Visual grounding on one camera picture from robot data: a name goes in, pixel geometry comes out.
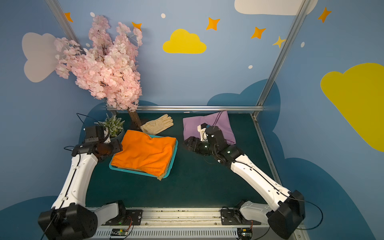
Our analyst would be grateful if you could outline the teal plastic basket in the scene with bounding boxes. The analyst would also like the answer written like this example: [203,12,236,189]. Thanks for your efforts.
[109,139,179,180]

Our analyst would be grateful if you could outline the purple pants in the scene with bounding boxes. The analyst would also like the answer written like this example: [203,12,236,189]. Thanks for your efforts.
[183,111,236,145]

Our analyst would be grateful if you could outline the orange pants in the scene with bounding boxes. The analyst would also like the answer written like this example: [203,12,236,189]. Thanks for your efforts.
[112,130,176,177]

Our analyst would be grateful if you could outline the beige pants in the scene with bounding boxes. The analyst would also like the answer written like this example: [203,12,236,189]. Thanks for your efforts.
[131,140,179,181]

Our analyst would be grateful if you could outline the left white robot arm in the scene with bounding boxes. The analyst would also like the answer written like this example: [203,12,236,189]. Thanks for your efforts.
[38,140,126,240]

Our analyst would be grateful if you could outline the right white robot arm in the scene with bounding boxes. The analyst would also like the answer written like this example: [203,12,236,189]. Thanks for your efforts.
[183,137,306,240]

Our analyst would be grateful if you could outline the small potted green plant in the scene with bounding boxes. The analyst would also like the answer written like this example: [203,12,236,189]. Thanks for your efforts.
[95,114,125,142]

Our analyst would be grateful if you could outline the beige work glove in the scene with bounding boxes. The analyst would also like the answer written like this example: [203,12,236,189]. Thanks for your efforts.
[140,114,174,135]

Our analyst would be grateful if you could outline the pink blossom artificial tree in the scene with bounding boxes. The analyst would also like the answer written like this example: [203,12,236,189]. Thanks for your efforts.
[54,16,143,129]

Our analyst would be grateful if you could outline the right green circuit board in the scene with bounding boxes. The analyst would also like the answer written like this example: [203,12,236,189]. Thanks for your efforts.
[237,228,253,240]

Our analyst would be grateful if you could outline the green circuit board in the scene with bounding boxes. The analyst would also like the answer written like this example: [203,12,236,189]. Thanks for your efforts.
[110,229,130,238]
[237,228,253,240]

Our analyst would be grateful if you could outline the left green circuit board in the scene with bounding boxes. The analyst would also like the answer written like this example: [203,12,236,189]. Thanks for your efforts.
[110,229,130,238]

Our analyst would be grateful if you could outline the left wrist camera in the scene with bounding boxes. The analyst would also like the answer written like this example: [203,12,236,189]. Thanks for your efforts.
[84,125,105,144]

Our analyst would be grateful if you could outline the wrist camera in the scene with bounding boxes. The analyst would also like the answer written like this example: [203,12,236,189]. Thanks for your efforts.
[205,126,224,140]
[84,125,105,144]

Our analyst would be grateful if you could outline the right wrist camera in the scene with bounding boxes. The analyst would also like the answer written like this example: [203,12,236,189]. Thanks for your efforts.
[205,126,224,140]

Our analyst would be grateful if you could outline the aluminium back rail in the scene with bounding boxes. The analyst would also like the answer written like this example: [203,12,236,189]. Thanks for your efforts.
[137,106,264,112]

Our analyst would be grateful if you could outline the aluminium rail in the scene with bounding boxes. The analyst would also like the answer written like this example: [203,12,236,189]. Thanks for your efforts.
[85,207,309,240]
[137,106,264,112]

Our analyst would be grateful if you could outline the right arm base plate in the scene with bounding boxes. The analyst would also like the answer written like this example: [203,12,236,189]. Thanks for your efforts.
[220,208,261,226]

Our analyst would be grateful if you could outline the aluminium front rail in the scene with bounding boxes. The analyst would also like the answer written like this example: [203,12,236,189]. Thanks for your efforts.
[85,207,309,240]

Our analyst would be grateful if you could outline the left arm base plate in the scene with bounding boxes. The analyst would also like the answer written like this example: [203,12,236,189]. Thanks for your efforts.
[104,209,143,226]

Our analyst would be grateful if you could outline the aluminium frame post left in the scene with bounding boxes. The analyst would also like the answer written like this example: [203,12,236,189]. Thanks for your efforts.
[45,0,80,44]

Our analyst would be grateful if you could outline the aluminium frame post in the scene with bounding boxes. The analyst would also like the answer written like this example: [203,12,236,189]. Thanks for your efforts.
[252,0,317,121]
[45,0,80,44]

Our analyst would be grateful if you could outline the aluminium frame post right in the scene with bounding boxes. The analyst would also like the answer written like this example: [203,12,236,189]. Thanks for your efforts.
[252,0,317,121]

